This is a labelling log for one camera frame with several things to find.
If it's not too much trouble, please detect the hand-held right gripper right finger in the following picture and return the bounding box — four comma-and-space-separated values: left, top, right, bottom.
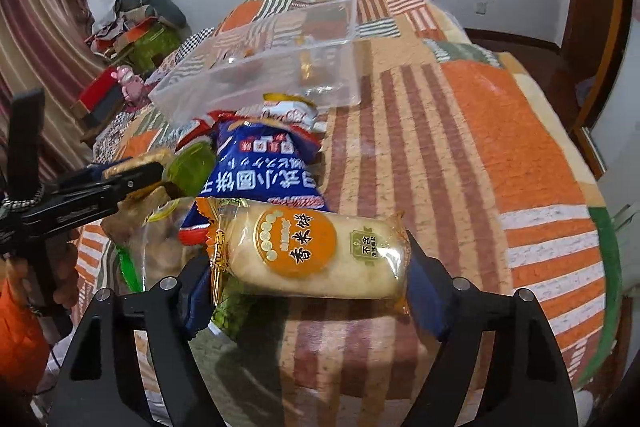
400, 237, 586, 427

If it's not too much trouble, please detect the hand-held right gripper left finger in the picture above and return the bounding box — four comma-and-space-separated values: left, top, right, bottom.
50, 252, 226, 427

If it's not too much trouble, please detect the beige cracker packet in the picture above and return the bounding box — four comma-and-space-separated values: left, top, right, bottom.
104, 149, 177, 178

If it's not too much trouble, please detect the red snack packet silver edge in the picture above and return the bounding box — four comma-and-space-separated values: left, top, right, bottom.
176, 109, 222, 152

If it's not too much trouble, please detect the rice cracker packet orange label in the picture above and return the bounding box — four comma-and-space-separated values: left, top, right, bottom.
197, 197, 413, 314

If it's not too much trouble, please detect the yellow white chips bag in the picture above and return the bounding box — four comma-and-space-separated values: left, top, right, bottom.
262, 93, 321, 138

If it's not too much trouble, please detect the person's left forearm orange sleeve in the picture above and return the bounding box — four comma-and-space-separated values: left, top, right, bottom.
0, 279, 56, 400

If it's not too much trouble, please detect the clear bag of fried snacks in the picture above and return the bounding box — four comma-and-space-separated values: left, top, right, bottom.
100, 187, 202, 294

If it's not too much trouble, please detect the person's left hand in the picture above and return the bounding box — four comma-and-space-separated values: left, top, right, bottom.
0, 231, 82, 309

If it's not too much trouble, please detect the black white checkered blanket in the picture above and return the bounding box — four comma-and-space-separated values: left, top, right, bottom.
92, 27, 217, 150

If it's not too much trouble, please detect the green snack packet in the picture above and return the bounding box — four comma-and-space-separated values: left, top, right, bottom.
167, 142, 217, 198

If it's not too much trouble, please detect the red box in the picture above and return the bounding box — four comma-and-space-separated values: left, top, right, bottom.
70, 69, 126, 131

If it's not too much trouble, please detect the pink toy figure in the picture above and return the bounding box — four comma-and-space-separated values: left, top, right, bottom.
111, 66, 147, 110

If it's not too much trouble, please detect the blue snack bag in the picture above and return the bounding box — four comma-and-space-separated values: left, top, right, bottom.
179, 117, 334, 248

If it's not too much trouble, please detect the orange striped patchwork blanket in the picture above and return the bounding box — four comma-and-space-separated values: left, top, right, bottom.
75, 0, 623, 427

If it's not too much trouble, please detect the striped curtain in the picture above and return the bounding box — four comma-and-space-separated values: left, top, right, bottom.
0, 0, 107, 170

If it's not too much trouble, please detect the pile of clothes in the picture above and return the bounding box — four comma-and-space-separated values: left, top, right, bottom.
85, 0, 188, 52

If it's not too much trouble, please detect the brown wooden door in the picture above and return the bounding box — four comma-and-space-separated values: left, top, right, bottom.
550, 0, 635, 180

